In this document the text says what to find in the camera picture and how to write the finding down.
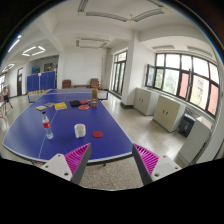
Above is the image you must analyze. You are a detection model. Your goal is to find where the brown armchair left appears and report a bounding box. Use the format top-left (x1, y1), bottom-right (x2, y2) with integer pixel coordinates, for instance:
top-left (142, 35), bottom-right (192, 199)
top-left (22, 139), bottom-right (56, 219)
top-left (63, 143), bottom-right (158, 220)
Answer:
top-left (62, 80), bottom-right (72, 89)

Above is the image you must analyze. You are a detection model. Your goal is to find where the blue ping pong table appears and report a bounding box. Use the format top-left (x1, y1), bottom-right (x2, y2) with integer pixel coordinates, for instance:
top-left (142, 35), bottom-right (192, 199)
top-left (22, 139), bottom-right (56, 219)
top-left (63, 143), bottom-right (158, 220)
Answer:
top-left (3, 89), bottom-right (132, 164)

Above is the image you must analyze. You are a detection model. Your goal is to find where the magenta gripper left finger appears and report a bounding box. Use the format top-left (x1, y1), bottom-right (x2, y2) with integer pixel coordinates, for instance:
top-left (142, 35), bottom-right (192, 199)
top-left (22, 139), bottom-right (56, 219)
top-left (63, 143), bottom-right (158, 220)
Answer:
top-left (42, 143), bottom-right (92, 185)

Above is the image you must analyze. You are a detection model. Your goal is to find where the beige cabinet far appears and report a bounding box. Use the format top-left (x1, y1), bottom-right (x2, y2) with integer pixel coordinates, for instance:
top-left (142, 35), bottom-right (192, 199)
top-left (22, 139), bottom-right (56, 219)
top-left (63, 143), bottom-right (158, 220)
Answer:
top-left (133, 88), bottom-right (159, 116)

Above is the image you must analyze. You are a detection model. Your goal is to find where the beige cabinet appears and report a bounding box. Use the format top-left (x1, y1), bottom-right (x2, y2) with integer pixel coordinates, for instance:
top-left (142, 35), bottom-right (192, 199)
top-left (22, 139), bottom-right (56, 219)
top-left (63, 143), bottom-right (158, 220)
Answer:
top-left (133, 88), bottom-right (159, 116)
top-left (153, 95), bottom-right (186, 132)

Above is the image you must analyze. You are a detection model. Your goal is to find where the clear plastic water bottle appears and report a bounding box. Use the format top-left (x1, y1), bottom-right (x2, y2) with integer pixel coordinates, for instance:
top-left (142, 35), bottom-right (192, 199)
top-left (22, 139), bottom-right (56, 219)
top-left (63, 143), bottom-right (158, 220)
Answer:
top-left (42, 111), bottom-right (54, 139)

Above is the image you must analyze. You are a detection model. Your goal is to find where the yellow book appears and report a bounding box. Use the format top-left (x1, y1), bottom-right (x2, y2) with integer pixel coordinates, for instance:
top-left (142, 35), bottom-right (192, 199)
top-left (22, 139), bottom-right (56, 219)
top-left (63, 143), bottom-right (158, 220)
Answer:
top-left (54, 102), bottom-right (67, 110)

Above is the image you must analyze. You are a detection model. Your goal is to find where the black pouch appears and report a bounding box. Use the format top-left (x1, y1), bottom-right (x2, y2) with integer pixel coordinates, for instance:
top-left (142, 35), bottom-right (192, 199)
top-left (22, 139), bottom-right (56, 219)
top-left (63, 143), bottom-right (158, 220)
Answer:
top-left (70, 100), bottom-right (81, 106)

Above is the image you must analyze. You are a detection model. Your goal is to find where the brown cardboard box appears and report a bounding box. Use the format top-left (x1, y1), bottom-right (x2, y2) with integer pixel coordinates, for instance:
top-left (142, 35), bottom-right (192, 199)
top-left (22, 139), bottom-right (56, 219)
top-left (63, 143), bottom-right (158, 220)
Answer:
top-left (91, 88), bottom-right (98, 107)

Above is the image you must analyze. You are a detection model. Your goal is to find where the brown armchair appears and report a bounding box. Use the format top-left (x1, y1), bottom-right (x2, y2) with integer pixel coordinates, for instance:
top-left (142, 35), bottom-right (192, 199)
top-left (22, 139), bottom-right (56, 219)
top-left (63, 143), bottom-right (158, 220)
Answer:
top-left (90, 78), bottom-right (101, 89)
top-left (62, 80), bottom-right (72, 89)

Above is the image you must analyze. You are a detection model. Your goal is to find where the small yellow card item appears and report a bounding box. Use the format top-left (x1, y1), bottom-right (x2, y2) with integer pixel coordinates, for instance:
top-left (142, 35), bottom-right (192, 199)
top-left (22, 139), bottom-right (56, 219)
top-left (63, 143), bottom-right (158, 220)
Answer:
top-left (36, 106), bottom-right (47, 111)

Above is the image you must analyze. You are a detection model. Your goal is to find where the blue partition screen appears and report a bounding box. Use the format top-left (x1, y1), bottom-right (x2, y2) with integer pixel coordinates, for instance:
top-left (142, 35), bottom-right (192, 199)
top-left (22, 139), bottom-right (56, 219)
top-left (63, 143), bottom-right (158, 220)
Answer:
top-left (27, 71), bottom-right (55, 92)

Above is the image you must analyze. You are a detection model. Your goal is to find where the red ping pong paddle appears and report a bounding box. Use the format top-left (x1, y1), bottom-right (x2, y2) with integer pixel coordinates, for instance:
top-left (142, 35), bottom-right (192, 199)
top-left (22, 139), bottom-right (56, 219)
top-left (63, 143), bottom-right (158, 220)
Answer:
top-left (78, 105), bottom-right (89, 110)

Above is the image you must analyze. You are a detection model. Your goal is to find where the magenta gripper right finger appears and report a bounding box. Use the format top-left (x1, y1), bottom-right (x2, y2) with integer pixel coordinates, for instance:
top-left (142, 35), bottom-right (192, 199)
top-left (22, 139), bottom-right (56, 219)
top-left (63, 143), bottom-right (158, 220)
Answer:
top-left (132, 144), bottom-right (181, 185)

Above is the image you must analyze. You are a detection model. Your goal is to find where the brown armchair right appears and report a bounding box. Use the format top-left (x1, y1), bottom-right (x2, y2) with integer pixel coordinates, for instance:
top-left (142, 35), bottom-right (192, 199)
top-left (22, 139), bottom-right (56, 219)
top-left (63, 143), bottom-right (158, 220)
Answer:
top-left (90, 78), bottom-right (101, 89)

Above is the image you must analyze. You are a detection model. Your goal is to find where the person in background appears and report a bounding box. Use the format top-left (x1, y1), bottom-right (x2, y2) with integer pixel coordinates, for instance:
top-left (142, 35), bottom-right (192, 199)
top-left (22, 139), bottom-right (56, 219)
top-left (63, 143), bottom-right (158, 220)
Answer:
top-left (3, 87), bottom-right (13, 108)

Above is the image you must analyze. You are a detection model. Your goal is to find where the black bin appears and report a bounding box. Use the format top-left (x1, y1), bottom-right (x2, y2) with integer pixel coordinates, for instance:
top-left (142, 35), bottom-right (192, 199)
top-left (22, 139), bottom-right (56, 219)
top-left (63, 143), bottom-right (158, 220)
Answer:
top-left (178, 114), bottom-right (195, 137)

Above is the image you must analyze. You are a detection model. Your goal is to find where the red paddle far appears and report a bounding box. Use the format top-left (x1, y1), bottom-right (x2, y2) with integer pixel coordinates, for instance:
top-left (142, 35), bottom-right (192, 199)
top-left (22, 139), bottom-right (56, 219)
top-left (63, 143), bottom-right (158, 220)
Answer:
top-left (80, 100), bottom-right (88, 105)

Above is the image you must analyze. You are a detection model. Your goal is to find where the white cabinet right edge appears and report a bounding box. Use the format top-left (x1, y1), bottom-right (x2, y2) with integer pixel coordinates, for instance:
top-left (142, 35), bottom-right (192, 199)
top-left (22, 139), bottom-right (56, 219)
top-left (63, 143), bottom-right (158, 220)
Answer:
top-left (178, 116), bottom-right (212, 165)

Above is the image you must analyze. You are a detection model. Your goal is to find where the white paper cup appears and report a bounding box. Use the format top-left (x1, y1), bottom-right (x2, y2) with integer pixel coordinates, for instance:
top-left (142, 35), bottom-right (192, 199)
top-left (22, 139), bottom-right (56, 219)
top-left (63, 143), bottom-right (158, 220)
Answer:
top-left (74, 124), bottom-right (86, 138)

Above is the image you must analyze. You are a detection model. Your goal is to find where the beige cabinet near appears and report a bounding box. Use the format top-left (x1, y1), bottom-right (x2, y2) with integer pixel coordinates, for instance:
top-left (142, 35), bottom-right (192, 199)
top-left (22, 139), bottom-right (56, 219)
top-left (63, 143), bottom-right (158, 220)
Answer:
top-left (153, 95), bottom-right (186, 132)

